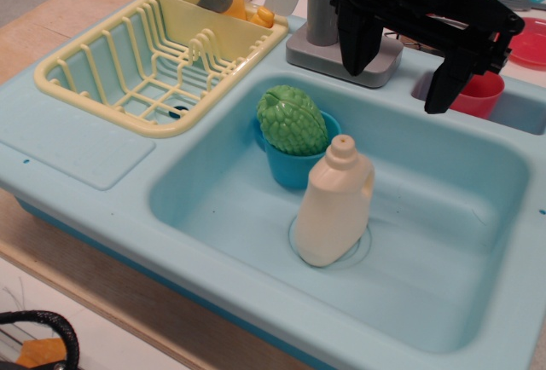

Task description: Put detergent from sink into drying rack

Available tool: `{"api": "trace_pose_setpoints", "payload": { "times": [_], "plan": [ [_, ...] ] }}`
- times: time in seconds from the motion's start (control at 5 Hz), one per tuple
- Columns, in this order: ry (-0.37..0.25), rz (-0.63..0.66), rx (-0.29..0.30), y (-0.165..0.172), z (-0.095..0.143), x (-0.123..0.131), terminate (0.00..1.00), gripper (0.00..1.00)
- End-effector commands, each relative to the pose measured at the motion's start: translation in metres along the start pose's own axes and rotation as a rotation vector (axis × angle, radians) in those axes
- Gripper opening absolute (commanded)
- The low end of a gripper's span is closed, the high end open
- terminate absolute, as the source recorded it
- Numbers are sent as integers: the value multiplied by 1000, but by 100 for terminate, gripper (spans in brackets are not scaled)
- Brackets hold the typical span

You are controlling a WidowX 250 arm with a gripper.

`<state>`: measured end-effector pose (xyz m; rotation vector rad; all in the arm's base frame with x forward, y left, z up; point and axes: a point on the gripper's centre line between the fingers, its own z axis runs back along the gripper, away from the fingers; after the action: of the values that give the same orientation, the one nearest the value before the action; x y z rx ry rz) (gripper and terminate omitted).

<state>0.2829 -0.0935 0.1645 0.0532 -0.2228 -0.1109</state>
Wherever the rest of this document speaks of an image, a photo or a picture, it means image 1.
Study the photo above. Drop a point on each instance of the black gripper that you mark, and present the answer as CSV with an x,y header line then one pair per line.
x,y
472,35

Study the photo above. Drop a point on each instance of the cream detergent bottle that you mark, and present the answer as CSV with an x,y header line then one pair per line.
x,y
334,212

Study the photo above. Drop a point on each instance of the light blue toy sink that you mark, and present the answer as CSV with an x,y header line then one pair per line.
x,y
450,273

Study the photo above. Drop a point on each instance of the yellow plastic drying rack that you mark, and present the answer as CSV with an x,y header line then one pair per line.
x,y
156,67

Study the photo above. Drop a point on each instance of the red plastic cup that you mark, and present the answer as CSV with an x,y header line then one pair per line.
x,y
480,96

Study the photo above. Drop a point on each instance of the grey toy faucet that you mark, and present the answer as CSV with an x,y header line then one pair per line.
x,y
315,47

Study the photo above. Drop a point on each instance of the red plastic plate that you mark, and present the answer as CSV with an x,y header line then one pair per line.
x,y
528,48

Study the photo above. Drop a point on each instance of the grey toy spatula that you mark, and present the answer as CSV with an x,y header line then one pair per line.
x,y
523,5

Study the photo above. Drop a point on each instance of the green bumpy toy vegetable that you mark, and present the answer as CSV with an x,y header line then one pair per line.
x,y
291,121

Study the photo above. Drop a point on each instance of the small orange toy piece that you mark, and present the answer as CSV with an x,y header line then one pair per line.
x,y
263,17

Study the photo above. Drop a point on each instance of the blue plastic cup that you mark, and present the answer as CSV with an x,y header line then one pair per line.
x,y
292,171

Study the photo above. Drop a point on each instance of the orange tape piece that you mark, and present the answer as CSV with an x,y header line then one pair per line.
x,y
38,352

